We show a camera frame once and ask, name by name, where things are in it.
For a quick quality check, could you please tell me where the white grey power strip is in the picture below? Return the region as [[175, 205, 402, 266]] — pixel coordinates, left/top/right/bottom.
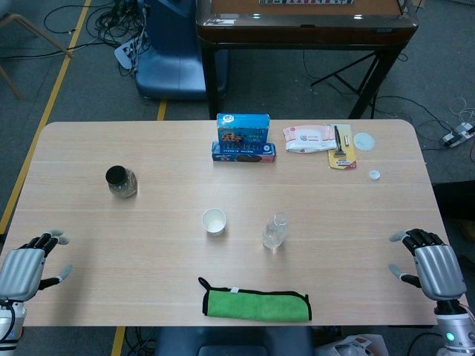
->
[[440, 122, 475, 148]]

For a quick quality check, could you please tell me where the glass jar with black lid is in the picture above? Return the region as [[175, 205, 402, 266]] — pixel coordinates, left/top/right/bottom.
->
[[105, 165, 139, 199]]

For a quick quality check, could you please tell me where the small white paper cup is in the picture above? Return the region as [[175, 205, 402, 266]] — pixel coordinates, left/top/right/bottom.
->
[[201, 208, 228, 237]]

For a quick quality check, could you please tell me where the blue machine base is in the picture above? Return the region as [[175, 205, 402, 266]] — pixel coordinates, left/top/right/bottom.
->
[[135, 0, 228, 102]]

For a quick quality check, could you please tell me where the white power strip with plugs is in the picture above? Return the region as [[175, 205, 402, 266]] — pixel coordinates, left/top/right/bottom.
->
[[114, 36, 149, 71]]

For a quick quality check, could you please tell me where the razor in yellow card package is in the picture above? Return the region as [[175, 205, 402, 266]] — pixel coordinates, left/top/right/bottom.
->
[[325, 123, 358, 171]]

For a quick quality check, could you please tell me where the dark wooden mahjong table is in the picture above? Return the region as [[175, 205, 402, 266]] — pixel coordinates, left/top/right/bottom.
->
[[195, 0, 419, 120]]

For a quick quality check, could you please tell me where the transparent plastic water bottle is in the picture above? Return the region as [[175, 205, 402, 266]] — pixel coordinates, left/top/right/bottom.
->
[[262, 212, 290, 251]]

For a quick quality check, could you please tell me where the light blue cookie box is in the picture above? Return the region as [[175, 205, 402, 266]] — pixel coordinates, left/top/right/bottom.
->
[[216, 113, 271, 146]]

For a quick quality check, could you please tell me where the green cloth with black trim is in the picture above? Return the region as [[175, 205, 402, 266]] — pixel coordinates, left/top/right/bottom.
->
[[197, 277, 312, 323]]

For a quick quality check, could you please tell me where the white chair with wooden legs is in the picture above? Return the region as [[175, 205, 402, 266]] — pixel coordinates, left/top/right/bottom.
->
[[0, 0, 73, 101]]

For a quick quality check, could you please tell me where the pink white wet wipes pack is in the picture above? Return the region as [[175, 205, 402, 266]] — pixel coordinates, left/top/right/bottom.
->
[[282, 125, 337, 154]]

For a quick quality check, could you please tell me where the black floor cable tangle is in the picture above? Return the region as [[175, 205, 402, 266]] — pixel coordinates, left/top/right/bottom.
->
[[43, 0, 149, 51]]

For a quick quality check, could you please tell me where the dark blue Oreo box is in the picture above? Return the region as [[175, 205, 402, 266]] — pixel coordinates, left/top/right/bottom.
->
[[211, 141, 277, 165]]

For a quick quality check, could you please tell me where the dark blue seat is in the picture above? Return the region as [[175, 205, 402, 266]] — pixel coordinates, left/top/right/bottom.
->
[[154, 326, 315, 356]]

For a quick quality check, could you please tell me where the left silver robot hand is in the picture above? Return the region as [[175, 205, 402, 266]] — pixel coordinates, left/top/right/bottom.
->
[[0, 228, 73, 301]]

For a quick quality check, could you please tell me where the white plastic bag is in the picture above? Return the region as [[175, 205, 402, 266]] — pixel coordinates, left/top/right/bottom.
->
[[315, 333, 390, 356]]

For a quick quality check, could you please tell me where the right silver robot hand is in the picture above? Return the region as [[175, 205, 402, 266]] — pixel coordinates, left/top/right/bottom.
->
[[387, 228, 468, 301]]

